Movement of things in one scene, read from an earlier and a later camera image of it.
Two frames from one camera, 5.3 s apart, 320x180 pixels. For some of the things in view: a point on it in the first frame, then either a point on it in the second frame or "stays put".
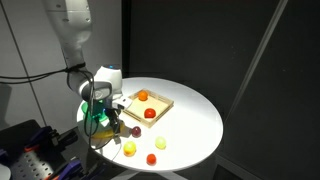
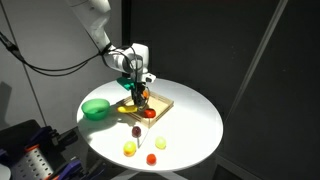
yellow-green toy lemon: (160, 143) stays put
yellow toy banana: (107, 133) -> (127, 109)
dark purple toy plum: (136, 131) stays put
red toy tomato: (149, 113) stays put
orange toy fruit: (142, 96) stays put
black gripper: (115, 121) -> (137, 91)
